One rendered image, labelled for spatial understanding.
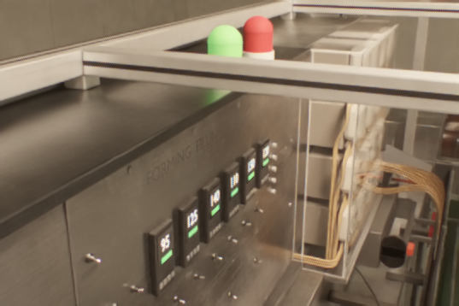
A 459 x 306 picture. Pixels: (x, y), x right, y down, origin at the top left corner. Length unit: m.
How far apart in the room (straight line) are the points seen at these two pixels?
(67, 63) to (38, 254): 0.36
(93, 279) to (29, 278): 0.10
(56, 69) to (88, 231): 0.29
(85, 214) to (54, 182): 0.08
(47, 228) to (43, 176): 0.05
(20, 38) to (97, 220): 3.86
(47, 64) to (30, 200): 0.34
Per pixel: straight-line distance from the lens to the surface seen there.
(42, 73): 0.80
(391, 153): 2.13
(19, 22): 4.43
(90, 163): 0.57
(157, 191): 0.71
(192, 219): 0.80
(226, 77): 0.74
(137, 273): 0.71
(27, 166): 0.58
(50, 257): 0.57
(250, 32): 1.04
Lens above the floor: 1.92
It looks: 20 degrees down
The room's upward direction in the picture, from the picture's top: straight up
